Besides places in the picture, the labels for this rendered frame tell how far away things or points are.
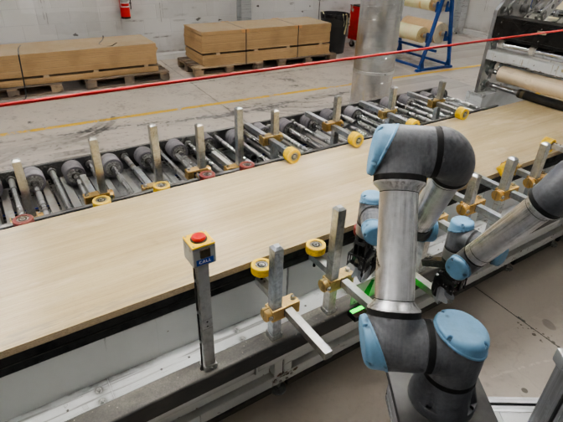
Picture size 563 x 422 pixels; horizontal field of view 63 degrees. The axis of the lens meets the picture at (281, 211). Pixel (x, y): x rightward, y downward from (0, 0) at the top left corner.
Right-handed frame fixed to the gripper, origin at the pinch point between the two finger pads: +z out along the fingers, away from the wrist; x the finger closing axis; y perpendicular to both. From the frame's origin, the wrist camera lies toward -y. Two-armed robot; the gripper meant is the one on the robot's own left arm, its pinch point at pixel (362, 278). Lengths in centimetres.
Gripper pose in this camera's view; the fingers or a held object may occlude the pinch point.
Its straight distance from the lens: 166.8
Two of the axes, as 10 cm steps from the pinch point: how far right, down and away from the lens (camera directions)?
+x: 8.0, 3.3, -5.0
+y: -6.0, 4.0, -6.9
